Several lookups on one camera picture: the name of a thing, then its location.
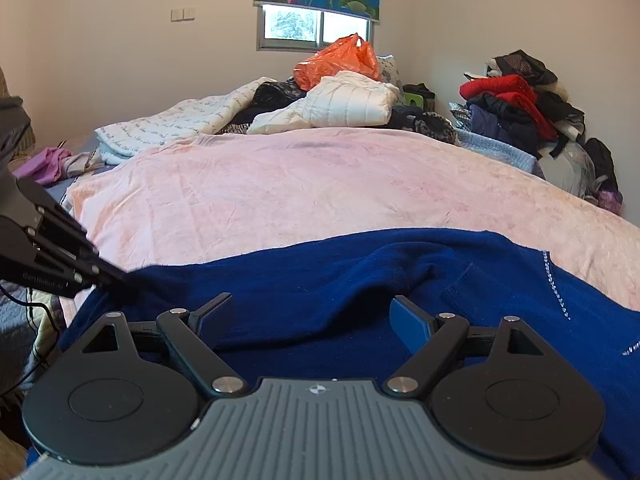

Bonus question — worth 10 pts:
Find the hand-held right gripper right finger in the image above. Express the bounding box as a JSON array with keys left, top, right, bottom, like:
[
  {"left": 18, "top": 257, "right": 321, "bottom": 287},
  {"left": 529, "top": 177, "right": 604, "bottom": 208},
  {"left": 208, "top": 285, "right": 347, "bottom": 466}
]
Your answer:
[{"left": 382, "top": 296, "right": 548, "bottom": 399}]

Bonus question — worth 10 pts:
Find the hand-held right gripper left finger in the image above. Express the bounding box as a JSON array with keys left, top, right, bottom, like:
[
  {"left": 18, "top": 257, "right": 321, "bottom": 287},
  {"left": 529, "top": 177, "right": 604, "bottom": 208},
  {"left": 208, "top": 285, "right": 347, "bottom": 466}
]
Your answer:
[{"left": 82, "top": 292, "right": 246, "bottom": 397}]

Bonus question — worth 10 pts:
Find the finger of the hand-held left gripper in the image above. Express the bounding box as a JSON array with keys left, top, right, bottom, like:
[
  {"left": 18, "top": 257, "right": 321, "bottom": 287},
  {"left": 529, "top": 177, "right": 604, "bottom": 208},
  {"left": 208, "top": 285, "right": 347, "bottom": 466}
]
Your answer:
[
  {"left": 16, "top": 177, "right": 127, "bottom": 284},
  {"left": 0, "top": 217, "right": 130, "bottom": 297}
]

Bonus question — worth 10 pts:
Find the dark blue sweater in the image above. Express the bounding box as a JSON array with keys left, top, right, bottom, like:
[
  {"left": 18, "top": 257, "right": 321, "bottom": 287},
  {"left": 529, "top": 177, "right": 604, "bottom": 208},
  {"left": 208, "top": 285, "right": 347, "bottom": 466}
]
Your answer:
[{"left": 25, "top": 227, "right": 640, "bottom": 480}]

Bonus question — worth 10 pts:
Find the pile of dark clothes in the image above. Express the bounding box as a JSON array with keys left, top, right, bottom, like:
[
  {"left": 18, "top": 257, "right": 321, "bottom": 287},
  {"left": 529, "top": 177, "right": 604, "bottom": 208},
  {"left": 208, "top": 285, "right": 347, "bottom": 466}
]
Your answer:
[{"left": 450, "top": 50, "right": 587, "bottom": 158}]

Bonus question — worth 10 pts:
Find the purple cloth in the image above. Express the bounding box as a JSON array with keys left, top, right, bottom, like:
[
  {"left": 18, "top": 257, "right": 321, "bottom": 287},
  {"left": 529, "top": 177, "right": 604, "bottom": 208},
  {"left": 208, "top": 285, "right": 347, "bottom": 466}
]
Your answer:
[{"left": 16, "top": 146, "right": 73, "bottom": 187}]

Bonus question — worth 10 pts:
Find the white printed quilt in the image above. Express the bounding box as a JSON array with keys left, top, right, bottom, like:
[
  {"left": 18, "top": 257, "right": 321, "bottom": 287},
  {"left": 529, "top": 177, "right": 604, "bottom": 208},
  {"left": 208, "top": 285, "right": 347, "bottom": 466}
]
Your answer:
[{"left": 94, "top": 76, "right": 278, "bottom": 166}]

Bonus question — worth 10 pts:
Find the pink blanket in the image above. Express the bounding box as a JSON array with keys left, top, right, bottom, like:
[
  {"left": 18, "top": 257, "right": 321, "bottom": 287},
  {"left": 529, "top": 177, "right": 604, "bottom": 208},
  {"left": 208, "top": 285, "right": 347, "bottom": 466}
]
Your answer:
[{"left": 59, "top": 126, "right": 640, "bottom": 313}]

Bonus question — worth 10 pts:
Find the light blue blanket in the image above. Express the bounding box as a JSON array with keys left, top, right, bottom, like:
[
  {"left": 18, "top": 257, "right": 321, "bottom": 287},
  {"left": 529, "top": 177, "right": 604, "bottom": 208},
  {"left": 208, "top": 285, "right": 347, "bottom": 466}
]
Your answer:
[{"left": 454, "top": 127, "right": 546, "bottom": 178}]

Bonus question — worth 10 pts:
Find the grey furry garment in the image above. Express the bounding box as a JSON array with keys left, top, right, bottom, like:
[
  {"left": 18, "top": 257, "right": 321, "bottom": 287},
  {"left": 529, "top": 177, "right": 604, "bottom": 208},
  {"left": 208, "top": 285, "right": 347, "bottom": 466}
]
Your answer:
[{"left": 411, "top": 111, "right": 460, "bottom": 147}]

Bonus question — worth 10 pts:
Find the grey plastic bag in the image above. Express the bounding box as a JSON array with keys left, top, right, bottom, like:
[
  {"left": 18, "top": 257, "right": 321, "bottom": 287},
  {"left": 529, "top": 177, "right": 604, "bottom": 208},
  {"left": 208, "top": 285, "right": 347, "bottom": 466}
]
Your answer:
[{"left": 539, "top": 141, "right": 598, "bottom": 202}]

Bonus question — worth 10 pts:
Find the black patterned garment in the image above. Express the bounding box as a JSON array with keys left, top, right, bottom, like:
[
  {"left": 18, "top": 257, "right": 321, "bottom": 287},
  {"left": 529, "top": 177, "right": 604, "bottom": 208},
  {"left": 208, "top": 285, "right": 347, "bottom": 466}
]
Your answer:
[{"left": 215, "top": 80, "right": 306, "bottom": 136}]

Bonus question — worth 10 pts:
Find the green box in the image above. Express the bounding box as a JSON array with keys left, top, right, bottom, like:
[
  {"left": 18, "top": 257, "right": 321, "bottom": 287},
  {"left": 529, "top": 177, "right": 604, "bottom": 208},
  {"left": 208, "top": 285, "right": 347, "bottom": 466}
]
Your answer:
[{"left": 401, "top": 83, "right": 437, "bottom": 113}]

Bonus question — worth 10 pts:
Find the white quilted jacket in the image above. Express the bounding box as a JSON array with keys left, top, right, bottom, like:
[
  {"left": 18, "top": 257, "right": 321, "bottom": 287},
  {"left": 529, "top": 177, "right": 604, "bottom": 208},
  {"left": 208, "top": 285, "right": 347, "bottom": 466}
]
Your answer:
[{"left": 246, "top": 70, "right": 401, "bottom": 135}]

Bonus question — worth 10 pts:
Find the purple bag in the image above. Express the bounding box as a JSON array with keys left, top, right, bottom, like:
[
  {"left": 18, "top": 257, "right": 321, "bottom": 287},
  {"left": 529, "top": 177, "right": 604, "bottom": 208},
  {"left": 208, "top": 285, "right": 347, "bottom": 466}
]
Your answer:
[{"left": 596, "top": 189, "right": 624, "bottom": 217}]

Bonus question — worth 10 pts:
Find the patterned pillow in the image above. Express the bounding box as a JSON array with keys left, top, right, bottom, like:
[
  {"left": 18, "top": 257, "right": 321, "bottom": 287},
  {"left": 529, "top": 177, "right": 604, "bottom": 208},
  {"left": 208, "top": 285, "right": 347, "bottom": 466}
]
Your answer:
[{"left": 375, "top": 55, "right": 405, "bottom": 103}]

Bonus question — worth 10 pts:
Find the red jacket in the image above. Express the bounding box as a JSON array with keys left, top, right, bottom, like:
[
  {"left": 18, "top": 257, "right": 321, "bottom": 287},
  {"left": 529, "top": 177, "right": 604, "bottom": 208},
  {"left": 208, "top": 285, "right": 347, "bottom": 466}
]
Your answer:
[{"left": 459, "top": 74, "right": 558, "bottom": 142}]

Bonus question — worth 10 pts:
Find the black backpack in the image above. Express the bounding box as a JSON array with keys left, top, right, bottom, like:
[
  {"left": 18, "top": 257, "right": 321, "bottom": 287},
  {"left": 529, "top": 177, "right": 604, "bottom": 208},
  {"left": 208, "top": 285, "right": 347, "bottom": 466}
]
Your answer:
[{"left": 582, "top": 137, "right": 619, "bottom": 196}]

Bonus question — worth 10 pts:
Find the orange plastic bag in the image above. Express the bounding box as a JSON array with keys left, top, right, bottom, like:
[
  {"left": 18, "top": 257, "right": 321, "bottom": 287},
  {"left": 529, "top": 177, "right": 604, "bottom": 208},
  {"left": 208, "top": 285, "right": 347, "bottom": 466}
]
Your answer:
[{"left": 293, "top": 33, "right": 382, "bottom": 92}]

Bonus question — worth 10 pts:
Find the window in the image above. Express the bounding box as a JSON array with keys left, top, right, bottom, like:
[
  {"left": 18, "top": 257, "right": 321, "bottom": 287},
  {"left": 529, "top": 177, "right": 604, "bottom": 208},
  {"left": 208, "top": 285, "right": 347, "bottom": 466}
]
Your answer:
[{"left": 256, "top": 3, "right": 373, "bottom": 52}]

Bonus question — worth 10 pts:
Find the black cable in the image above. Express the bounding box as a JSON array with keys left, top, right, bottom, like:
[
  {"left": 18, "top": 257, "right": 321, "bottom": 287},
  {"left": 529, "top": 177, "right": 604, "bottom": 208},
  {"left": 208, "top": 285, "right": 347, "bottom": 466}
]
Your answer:
[{"left": 0, "top": 282, "right": 66, "bottom": 398}]

